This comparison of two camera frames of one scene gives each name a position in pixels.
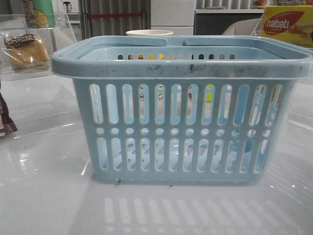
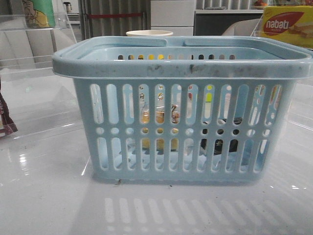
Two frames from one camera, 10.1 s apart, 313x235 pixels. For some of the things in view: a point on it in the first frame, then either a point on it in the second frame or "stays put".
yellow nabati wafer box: [293, 24] stays put
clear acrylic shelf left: [27, 41] stays put
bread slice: [26, 53] to [160, 117]
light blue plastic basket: [186, 109] stays put
